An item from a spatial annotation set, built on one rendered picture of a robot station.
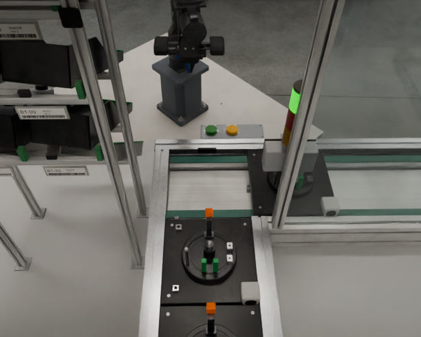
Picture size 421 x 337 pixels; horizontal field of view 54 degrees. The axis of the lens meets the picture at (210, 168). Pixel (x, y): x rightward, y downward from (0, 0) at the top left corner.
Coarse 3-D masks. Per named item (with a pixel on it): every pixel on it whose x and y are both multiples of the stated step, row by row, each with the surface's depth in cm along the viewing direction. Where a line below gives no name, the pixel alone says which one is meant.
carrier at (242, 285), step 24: (168, 240) 110; (192, 240) 107; (216, 240) 107; (240, 240) 110; (168, 264) 105; (192, 264) 103; (216, 264) 99; (240, 264) 105; (168, 288) 101; (192, 288) 101; (216, 288) 101; (240, 288) 101
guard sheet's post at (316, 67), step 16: (336, 0) 64; (320, 16) 66; (336, 16) 65; (320, 32) 67; (336, 32) 67; (320, 48) 69; (320, 64) 73; (304, 80) 77; (320, 80) 74; (304, 96) 77; (304, 112) 80; (304, 128) 84; (288, 144) 91; (304, 144) 87; (288, 160) 92; (288, 176) 96; (288, 192) 100; (288, 208) 106; (272, 224) 113
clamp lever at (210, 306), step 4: (208, 304) 88; (212, 304) 88; (208, 308) 87; (212, 308) 87; (208, 312) 88; (212, 312) 88; (208, 316) 87; (212, 316) 87; (208, 320) 87; (212, 320) 87; (208, 324) 90; (212, 324) 90; (208, 328) 91; (212, 328) 91
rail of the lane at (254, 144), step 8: (160, 144) 134; (168, 144) 134; (176, 144) 134; (184, 144) 134; (192, 144) 134; (200, 144) 134; (208, 144) 134; (216, 144) 134; (224, 144) 134; (232, 144) 134; (240, 144) 134; (248, 144) 134; (256, 144) 134; (176, 152) 133; (184, 152) 133; (192, 152) 133; (200, 152) 132; (208, 152) 132; (216, 152) 132; (224, 152) 134; (232, 152) 134; (240, 152) 134
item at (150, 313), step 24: (168, 168) 130; (264, 216) 116; (264, 240) 111; (264, 264) 107; (144, 288) 102; (264, 288) 102; (144, 312) 98; (264, 312) 98; (144, 336) 94; (264, 336) 95
